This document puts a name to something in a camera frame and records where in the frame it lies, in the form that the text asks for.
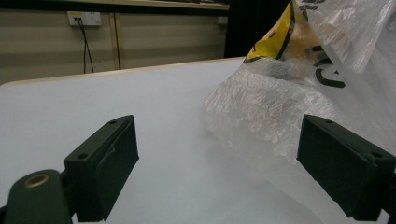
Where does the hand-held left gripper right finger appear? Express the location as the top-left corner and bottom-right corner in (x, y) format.
(296, 114), (396, 222)

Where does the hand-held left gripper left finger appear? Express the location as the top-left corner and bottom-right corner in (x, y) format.
(63, 114), (140, 223)

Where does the translucent printed plastic bag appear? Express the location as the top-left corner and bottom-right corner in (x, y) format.
(202, 0), (396, 224)

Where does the yellow and blue packet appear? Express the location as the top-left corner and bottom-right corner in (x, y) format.
(223, 0), (292, 59)

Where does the black power cable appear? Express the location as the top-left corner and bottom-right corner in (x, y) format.
(79, 18), (88, 75)
(76, 18), (95, 74)

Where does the white wall socket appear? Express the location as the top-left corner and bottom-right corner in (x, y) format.
(66, 10), (103, 27)

